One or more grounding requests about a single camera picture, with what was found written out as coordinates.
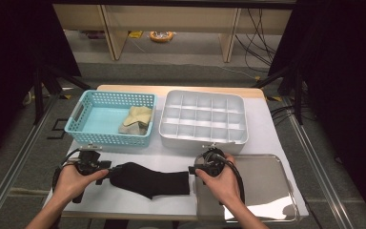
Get orange tape roll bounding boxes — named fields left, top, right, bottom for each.
left=149, top=31, right=174, bottom=44

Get white floor cable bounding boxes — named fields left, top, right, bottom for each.
left=215, top=65, right=261, bottom=80

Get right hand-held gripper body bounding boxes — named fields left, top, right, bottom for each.
left=194, top=142, right=227, bottom=178

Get grey sock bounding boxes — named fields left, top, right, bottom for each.
left=127, top=122, right=150, bottom=136
left=117, top=123, right=136, bottom=135

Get bundle of black floor cables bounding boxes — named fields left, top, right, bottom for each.
left=234, top=8, right=284, bottom=73

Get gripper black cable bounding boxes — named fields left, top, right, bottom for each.
left=215, top=154, right=246, bottom=204
left=51, top=147, right=83, bottom=192

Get white compartment storage box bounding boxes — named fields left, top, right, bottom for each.
left=158, top=89, right=250, bottom=155

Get beige wooden desk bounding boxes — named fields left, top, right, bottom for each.
left=51, top=3, right=295, bottom=63

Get pale yellow sock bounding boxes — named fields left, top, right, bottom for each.
left=129, top=105, right=153, bottom=117
left=123, top=109, right=153, bottom=129

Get black sock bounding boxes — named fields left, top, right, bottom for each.
left=113, top=170, right=191, bottom=200
left=109, top=161, right=191, bottom=200

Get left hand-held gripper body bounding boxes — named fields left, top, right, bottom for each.
left=71, top=144, right=110, bottom=204

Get aluminium floor rail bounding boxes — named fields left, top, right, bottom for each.
left=0, top=94, right=60, bottom=229
left=280, top=96, right=354, bottom=229

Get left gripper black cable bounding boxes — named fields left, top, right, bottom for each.
left=51, top=147, right=83, bottom=192

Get transparent box lid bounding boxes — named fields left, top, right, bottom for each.
left=193, top=154, right=300, bottom=223

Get black cables beside rail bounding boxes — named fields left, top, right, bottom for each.
left=270, top=104, right=299, bottom=127

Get black curtain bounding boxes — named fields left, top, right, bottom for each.
left=0, top=0, right=82, bottom=166
left=268, top=0, right=366, bottom=220

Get purple packet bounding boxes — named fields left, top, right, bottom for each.
left=87, top=31, right=107, bottom=40

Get person's right hand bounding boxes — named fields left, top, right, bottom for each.
left=194, top=156, right=242, bottom=208

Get blue plastic basket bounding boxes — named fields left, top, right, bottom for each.
left=64, top=90, right=157, bottom=148

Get black metal stand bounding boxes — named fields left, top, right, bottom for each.
left=252, top=65, right=304, bottom=125
left=32, top=63, right=93, bottom=125

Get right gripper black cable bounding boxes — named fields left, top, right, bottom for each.
left=215, top=154, right=246, bottom=204

